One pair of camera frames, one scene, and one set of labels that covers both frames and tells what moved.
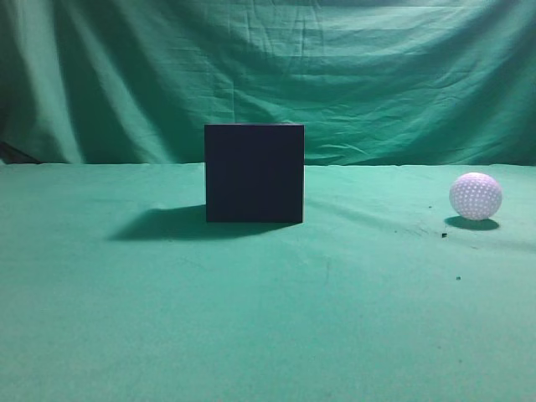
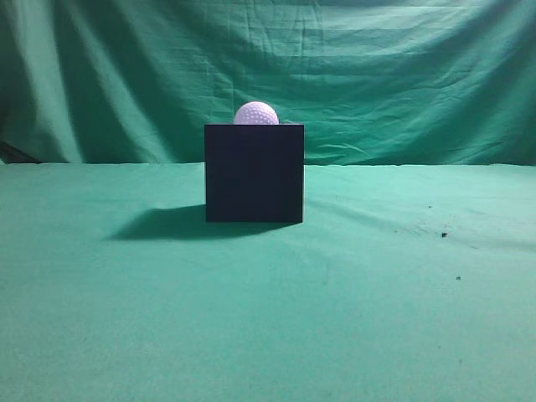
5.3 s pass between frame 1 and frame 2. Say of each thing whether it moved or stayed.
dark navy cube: stayed
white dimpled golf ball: moved
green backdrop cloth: stayed
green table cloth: stayed
